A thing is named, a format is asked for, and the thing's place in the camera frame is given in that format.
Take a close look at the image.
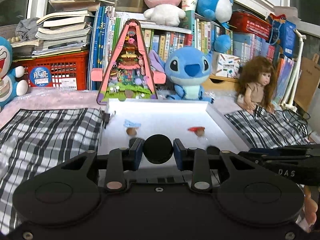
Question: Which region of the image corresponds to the small black round lid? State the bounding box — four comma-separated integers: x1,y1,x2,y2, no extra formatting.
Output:
206,146,220,155

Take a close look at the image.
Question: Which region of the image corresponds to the pink triangular miniature house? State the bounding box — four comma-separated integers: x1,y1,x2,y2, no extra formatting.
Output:
91,19,166,105

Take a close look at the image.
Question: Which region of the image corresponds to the black white plaid cloth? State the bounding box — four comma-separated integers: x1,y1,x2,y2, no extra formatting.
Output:
0,104,311,235

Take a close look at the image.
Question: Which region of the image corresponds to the black binder clip on box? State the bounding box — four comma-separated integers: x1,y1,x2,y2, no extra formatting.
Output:
101,111,116,129

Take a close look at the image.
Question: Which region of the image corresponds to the white pencil pattern box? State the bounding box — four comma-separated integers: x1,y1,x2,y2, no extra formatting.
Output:
212,51,241,79

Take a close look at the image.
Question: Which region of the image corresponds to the blue white penguin plush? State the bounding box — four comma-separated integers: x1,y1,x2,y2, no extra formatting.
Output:
196,0,233,29

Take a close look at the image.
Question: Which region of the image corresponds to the red plastic crate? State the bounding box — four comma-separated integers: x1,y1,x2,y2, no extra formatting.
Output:
12,50,89,90

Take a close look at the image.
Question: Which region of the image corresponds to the light blue hair clip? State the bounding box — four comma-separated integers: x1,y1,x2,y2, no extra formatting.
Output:
124,119,141,128

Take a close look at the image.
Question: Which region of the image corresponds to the black binder clip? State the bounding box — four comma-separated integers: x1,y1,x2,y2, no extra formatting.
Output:
188,126,205,133
101,111,116,129

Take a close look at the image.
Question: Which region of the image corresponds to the red basket on shelf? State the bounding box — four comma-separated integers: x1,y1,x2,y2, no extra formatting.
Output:
229,10,272,41

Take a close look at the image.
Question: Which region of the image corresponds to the wooden drawer box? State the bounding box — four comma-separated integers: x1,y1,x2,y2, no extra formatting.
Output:
202,74,239,92

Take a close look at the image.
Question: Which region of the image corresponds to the stack of books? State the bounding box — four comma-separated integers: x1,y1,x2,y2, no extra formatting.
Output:
8,0,114,58

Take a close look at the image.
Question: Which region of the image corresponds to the pink bunny plush toy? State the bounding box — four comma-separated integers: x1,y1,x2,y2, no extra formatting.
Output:
143,0,186,27

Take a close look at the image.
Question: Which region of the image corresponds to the brown wooden knob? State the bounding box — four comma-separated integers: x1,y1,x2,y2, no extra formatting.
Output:
195,127,205,137

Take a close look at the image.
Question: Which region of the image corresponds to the Stitch plush toy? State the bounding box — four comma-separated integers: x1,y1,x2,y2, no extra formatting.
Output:
149,46,214,103

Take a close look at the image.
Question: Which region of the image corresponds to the brown haired doll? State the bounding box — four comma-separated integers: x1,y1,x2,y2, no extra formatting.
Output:
236,56,277,114

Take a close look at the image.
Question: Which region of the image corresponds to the Doraemon plush toy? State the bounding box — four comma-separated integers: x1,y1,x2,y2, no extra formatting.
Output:
0,37,28,110

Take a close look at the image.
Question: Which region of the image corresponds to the row of shelf books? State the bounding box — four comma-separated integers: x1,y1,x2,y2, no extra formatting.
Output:
87,4,296,104

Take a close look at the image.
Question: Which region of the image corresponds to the black round puck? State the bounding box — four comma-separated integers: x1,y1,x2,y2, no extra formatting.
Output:
129,137,144,148
143,134,174,165

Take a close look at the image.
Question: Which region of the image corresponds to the red handled wooden stamp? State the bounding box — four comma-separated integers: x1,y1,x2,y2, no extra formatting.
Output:
126,127,138,137

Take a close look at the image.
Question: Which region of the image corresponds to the white shallow cardboard box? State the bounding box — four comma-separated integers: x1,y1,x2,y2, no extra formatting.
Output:
98,99,250,155

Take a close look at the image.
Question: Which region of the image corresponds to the blue gift bag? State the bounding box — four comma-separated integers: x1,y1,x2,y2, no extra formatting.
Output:
267,13,296,57

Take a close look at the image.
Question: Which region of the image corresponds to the person right hand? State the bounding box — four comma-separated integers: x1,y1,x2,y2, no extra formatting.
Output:
303,185,318,226

